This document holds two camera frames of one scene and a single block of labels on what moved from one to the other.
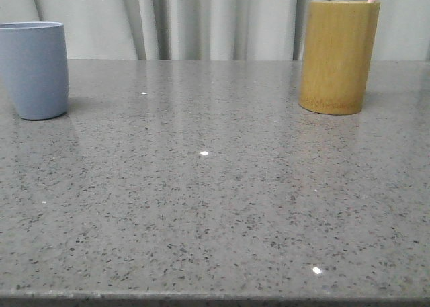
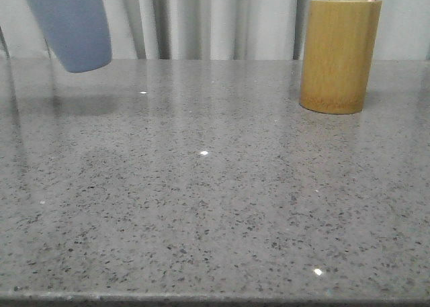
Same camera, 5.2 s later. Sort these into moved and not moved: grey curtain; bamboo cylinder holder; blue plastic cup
Moved: blue plastic cup
Not moved: bamboo cylinder holder; grey curtain
